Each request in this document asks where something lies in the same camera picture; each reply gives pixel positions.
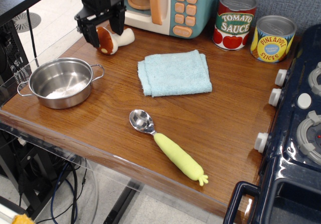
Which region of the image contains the stainless steel pot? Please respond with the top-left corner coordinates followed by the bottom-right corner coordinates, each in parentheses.
top-left (17, 58), bottom-right (105, 109)

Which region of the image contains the blue cable under table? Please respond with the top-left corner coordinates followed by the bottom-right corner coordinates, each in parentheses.
top-left (50, 158), bottom-right (81, 224)

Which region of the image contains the dark blue toy stove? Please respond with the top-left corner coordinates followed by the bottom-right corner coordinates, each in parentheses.
top-left (224, 25), bottom-right (320, 223)

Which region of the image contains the tomato sauce can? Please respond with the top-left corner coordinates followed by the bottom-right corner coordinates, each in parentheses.
top-left (213, 0), bottom-right (258, 50)

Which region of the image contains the pineapple slices can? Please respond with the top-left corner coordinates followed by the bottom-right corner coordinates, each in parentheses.
top-left (250, 15), bottom-right (297, 63)

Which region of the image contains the plush brown mushroom toy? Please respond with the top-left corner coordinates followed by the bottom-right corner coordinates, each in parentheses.
top-left (96, 27), bottom-right (135, 55)

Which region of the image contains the black table leg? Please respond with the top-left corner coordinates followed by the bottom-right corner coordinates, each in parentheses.
top-left (103, 179), bottom-right (143, 224)

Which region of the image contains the black cable under table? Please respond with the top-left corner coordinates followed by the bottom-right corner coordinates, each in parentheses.
top-left (35, 158), bottom-right (88, 224)

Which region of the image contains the spoon with yellow-green handle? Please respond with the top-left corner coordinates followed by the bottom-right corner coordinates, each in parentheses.
top-left (129, 109), bottom-right (209, 186)

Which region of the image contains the yellow object bottom left corner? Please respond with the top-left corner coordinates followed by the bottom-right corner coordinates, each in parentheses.
top-left (11, 214), bottom-right (34, 224)

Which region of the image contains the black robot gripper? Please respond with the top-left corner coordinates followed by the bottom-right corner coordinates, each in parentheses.
top-left (75, 0), bottom-right (126, 47)

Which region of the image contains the toy microwave teal and cream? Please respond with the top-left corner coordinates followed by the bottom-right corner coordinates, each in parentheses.
top-left (124, 0), bottom-right (218, 39)

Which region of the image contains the light blue folded towel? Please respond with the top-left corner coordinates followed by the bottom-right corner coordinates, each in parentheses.
top-left (137, 50), bottom-right (212, 97)

